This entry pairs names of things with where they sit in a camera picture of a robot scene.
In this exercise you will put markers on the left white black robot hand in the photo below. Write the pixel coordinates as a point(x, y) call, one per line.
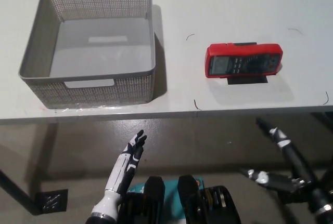
point(122, 169)

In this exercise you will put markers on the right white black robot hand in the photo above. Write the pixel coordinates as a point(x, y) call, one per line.
point(294, 185)

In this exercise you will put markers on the red digital multimeter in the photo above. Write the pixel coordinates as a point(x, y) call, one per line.
point(242, 52)

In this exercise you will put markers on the black table foot plate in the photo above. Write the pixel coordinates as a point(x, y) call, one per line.
point(53, 200)

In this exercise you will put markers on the black metal table leg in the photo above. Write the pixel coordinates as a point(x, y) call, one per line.
point(15, 190)

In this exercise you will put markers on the black tape patch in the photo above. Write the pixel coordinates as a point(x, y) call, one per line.
point(247, 81)

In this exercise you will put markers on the grey perforated plastic basket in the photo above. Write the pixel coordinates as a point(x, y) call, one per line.
point(46, 52)

